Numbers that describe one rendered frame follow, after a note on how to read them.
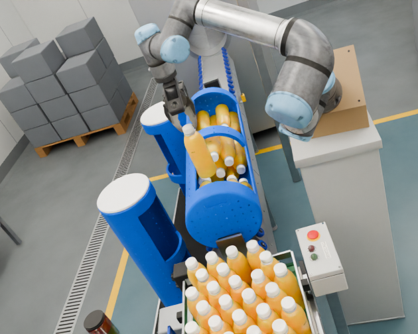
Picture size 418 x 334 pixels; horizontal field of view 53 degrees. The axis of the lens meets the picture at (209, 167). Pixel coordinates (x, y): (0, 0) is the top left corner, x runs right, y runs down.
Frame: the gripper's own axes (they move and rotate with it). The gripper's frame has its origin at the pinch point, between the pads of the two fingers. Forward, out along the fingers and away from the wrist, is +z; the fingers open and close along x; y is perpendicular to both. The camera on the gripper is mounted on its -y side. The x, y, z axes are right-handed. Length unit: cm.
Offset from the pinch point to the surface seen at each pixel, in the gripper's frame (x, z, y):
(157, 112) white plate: 38, 46, 110
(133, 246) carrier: 55, 68, 24
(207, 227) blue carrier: 6.6, 37.1, -9.9
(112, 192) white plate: 57, 44, 40
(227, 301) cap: 1, 35, -45
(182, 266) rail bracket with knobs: 20, 46, -17
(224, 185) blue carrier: -4.9, 23.6, -5.5
